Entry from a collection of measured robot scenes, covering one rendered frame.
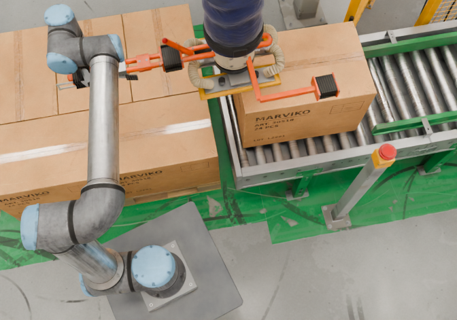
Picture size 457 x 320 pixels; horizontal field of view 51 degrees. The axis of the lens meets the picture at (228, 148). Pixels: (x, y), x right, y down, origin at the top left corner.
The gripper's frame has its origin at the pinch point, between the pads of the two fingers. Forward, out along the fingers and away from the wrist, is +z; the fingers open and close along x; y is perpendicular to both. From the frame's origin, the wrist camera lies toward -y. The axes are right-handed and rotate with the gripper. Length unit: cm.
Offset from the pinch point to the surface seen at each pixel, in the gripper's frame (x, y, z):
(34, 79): 48, -43, 68
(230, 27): -8, 56, -24
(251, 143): -15, 65, 62
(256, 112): -16, 66, 28
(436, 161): -32, 175, 104
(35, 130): 17, -44, 68
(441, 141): -33, 160, 65
